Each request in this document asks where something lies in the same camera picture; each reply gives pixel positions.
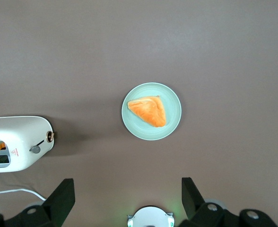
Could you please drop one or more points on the white two-slot toaster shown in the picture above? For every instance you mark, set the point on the white two-slot toaster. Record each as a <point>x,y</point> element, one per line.
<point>23,132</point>

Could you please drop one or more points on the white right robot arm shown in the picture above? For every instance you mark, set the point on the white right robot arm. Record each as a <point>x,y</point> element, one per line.
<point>150,218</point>

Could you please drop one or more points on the pale green round plate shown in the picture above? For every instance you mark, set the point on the pale green round plate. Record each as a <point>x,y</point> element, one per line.
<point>134,125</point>

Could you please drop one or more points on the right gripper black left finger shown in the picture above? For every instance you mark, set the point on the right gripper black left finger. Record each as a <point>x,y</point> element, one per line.
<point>58,203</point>

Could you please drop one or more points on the triangular orange pastry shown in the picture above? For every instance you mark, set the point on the triangular orange pastry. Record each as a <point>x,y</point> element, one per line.
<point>150,111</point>

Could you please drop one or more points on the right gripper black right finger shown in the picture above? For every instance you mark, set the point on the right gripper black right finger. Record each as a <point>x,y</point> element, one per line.
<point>195,210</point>

